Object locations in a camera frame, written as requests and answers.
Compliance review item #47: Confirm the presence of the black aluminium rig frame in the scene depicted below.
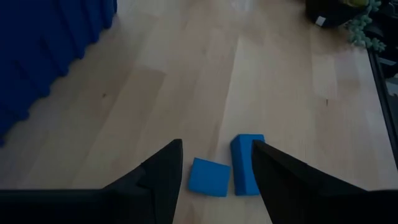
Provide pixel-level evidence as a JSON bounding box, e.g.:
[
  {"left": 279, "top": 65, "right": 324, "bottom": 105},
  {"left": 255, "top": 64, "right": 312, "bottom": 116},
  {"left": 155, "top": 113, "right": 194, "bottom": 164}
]
[{"left": 368, "top": 0, "right": 398, "bottom": 170}]

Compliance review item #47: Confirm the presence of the potted succulent plant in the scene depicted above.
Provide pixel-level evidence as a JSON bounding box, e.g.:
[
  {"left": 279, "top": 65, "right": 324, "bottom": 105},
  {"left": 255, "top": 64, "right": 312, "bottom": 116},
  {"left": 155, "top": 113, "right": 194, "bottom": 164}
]
[{"left": 304, "top": 0, "right": 387, "bottom": 53}]

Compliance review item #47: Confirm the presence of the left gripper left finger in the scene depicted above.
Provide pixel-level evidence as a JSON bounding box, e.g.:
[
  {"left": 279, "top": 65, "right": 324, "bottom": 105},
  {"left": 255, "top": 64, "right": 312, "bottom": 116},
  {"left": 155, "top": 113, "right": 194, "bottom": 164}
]
[{"left": 0, "top": 139, "right": 183, "bottom": 224}]

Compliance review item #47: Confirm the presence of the large blue plastic bin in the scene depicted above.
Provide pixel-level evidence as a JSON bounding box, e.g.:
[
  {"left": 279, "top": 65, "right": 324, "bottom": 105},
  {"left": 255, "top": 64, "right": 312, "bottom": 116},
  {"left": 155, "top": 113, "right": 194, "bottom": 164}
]
[{"left": 0, "top": 0, "right": 118, "bottom": 147}]

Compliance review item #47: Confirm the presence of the blue block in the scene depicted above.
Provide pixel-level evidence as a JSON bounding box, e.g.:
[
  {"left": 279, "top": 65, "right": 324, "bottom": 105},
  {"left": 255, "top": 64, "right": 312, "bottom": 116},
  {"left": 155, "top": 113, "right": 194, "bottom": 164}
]
[
  {"left": 188, "top": 157, "right": 232, "bottom": 198},
  {"left": 229, "top": 133, "right": 266, "bottom": 197}
]

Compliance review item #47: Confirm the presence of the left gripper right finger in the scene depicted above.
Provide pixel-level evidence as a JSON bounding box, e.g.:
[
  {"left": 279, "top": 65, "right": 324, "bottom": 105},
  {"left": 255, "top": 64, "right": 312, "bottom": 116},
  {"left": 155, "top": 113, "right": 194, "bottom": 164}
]
[{"left": 252, "top": 139, "right": 398, "bottom": 224}]

